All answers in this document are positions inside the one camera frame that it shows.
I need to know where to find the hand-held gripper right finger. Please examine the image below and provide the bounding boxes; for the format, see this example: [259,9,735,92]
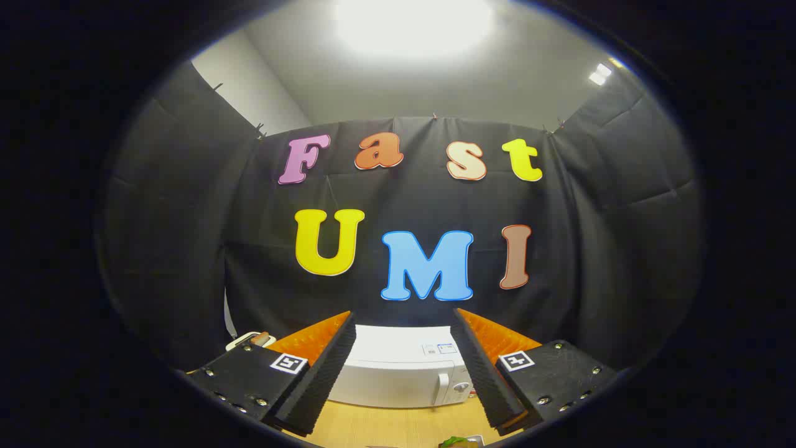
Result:
[451,307,619,436]

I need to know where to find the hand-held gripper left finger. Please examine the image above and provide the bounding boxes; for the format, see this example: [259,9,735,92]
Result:
[187,310,357,437]

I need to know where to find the white microwave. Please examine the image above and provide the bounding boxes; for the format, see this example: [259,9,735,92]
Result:
[328,325,476,409]

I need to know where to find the white toaster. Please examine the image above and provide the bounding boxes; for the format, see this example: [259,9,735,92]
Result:
[225,332,277,353]

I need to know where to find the large ceiling light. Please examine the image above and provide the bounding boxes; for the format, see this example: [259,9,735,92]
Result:
[336,0,495,60]

